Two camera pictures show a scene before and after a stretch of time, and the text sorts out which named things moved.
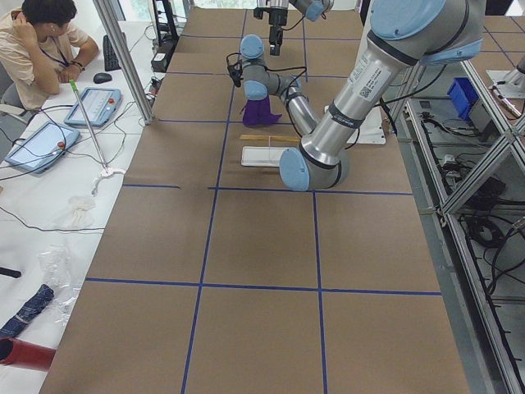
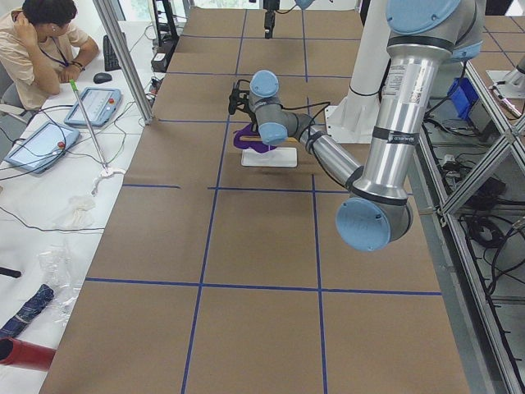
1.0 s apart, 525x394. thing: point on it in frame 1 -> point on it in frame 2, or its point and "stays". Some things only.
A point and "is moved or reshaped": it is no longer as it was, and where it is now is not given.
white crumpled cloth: [81, 213] stays
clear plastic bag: [57, 263] stays
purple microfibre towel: [258, 113] is moved or reshaped
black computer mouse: [101, 77] stays
